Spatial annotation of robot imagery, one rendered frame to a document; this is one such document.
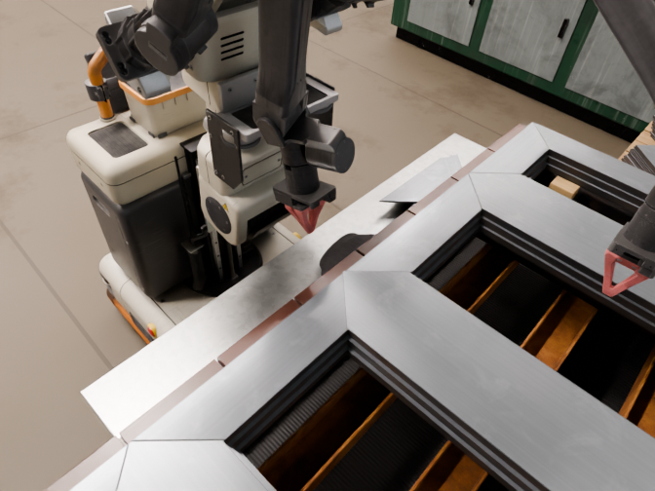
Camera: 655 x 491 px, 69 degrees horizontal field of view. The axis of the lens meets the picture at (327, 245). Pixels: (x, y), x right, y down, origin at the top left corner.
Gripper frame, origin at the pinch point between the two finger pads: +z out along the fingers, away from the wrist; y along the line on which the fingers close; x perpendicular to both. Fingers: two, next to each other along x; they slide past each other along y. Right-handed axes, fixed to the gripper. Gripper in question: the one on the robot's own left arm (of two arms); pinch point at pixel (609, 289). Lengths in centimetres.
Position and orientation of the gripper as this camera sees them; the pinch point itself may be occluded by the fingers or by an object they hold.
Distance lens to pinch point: 85.5
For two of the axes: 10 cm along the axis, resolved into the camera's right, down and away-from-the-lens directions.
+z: -2.1, 8.1, 5.5
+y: 6.4, -3.1, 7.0
